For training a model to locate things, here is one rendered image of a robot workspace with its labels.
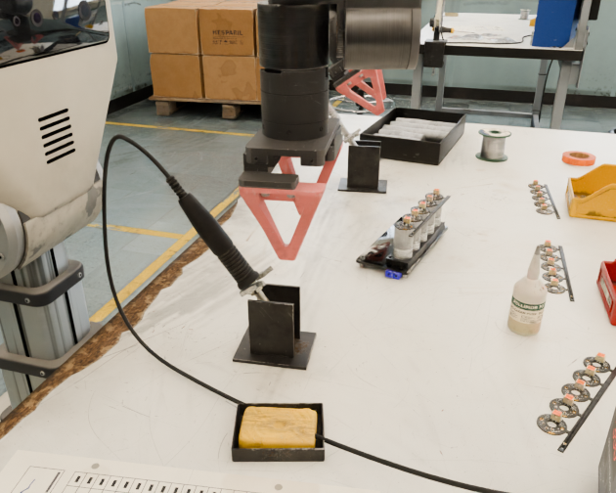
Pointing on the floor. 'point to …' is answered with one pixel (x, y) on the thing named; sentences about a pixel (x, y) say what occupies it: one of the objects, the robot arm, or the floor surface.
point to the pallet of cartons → (204, 54)
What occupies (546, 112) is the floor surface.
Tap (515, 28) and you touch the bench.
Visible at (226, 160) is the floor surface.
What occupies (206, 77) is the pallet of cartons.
